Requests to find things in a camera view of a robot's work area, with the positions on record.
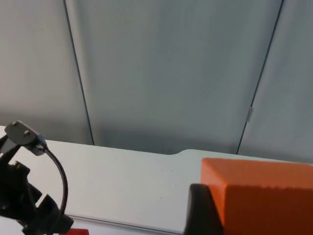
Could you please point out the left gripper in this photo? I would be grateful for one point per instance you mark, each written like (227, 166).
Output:
(17, 193)

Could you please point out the grey-framed whiteboard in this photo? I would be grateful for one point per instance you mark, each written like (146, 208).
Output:
(137, 228)

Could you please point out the orange cube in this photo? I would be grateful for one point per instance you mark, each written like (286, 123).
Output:
(264, 203)

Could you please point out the red cube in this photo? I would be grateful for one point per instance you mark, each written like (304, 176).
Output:
(79, 232)

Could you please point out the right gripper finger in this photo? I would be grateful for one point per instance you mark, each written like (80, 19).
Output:
(201, 213)

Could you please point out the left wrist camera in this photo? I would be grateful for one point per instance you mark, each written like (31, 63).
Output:
(22, 138)

